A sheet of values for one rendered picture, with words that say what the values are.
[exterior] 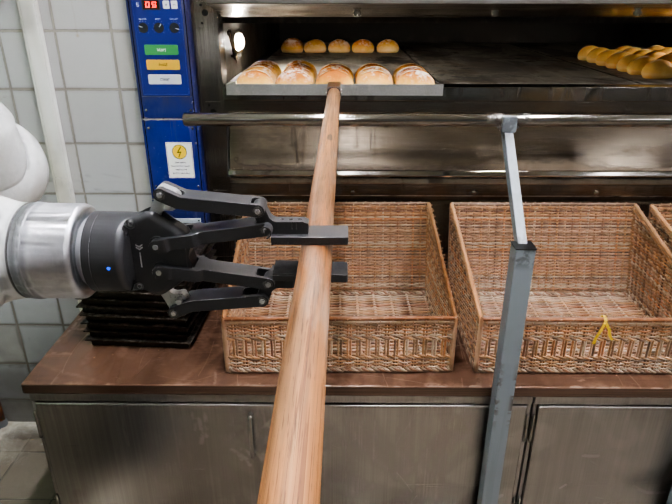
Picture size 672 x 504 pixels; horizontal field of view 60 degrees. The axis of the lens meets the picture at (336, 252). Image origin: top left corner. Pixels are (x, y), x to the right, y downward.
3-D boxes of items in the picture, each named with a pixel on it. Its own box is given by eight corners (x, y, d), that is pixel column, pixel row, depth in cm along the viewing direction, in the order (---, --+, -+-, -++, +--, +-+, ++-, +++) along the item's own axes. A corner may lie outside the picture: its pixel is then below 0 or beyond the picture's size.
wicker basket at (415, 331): (248, 283, 184) (242, 200, 173) (426, 282, 184) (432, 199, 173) (221, 375, 140) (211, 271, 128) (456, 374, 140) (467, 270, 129)
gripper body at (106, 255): (102, 195, 56) (198, 195, 56) (115, 273, 60) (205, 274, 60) (69, 223, 49) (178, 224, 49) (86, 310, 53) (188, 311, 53)
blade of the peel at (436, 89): (442, 95, 148) (443, 84, 146) (226, 95, 148) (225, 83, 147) (425, 76, 180) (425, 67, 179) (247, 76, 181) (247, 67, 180)
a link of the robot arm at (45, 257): (63, 272, 61) (121, 273, 61) (19, 317, 52) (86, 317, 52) (46, 188, 57) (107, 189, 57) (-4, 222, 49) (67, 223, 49)
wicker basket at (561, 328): (440, 283, 184) (446, 200, 173) (619, 284, 183) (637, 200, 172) (471, 375, 140) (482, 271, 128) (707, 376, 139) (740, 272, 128)
